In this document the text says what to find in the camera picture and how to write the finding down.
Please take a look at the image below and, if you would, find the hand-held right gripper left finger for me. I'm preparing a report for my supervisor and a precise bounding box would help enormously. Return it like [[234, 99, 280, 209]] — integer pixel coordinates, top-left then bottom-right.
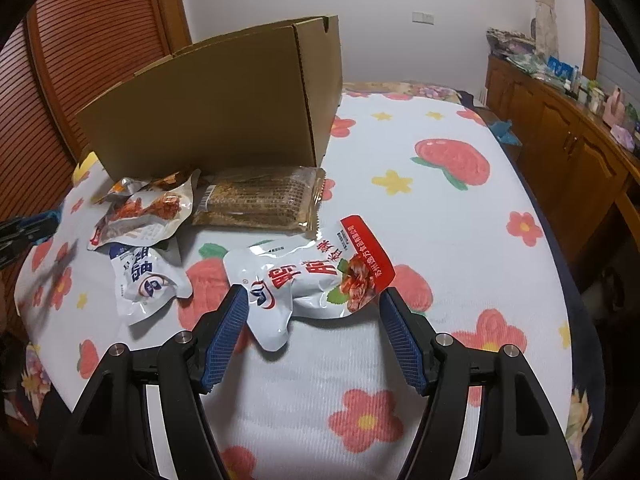
[[47, 284, 251, 480]]

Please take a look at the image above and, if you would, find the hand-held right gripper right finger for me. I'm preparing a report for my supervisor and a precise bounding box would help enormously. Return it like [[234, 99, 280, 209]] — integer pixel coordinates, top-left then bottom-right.
[[377, 287, 596, 480]]

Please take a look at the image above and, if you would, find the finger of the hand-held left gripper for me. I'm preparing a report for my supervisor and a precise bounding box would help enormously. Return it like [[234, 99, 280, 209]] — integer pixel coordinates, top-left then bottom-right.
[[0, 211, 62, 250]]

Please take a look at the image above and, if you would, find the clear brown snack packet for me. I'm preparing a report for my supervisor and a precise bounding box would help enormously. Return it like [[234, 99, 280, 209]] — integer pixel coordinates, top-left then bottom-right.
[[222, 214, 397, 354]]

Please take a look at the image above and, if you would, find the white and blue snack packet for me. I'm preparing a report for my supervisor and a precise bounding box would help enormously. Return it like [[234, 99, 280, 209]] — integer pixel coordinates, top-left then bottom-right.
[[109, 241, 194, 326]]

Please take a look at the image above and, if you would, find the small orange snack packet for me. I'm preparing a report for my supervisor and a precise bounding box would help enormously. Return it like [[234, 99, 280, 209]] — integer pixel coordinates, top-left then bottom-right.
[[94, 176, 151, 205]]

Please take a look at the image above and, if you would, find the white chicken feet packet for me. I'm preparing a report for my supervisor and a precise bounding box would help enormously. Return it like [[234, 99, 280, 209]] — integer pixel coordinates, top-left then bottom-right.
[[87, 170, 201, 252]]

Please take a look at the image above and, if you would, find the brown cracker packet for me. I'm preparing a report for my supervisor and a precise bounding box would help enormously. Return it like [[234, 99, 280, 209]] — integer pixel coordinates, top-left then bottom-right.
[[190, 165, 328, 234]]

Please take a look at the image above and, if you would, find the brown cardboard box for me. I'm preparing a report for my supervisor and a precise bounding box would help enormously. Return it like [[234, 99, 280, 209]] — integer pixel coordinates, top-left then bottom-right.
[[75, 14, 344, 182]]

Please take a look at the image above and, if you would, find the strawberry print blanket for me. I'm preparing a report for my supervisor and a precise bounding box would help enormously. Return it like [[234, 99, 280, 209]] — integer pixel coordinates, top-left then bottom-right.
[[15, 92, 573, 480]]

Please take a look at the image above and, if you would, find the wooden louvred wardrobe door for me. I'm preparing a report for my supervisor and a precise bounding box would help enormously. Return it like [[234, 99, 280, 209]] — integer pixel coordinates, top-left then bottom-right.
[[0, 0, 192, 306]]

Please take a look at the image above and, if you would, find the blue cloth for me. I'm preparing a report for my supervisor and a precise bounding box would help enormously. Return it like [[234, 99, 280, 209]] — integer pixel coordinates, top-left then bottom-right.
[[487, 119, 524, 147]]

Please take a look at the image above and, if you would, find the floral quilt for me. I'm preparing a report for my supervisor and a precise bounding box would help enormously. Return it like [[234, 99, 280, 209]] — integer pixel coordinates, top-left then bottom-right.
[[342, 80, 463, 104]]

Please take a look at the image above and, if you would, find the wooden cabinet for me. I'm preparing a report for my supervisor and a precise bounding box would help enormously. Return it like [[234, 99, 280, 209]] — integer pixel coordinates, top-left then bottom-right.
[[484, 55, 640, 263]]

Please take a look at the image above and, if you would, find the row of small bottles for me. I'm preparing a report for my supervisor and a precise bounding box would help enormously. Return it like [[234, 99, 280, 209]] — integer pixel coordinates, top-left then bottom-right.
[[564, 64, 607, 112]]

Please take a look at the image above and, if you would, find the stack of folded cloths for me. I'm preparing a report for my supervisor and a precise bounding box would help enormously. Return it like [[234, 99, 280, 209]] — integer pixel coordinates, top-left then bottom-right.
[[487, 27, 549, 77]]

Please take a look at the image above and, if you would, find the pink container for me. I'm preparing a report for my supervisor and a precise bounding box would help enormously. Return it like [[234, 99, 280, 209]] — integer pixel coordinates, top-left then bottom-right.
[[602, 86, 627, 126]]

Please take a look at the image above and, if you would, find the blue box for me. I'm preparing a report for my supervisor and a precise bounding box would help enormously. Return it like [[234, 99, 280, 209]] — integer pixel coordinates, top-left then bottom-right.
[[546, 55, 577, 82]]

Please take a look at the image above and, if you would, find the grey window blind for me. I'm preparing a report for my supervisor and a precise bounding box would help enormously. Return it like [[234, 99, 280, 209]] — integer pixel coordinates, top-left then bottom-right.
[[597, 14, 640, 113]]

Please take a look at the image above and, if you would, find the beige patterned curtain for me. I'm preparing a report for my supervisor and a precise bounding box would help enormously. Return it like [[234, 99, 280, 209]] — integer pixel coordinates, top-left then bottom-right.
[[529, 0, 559, 57]]

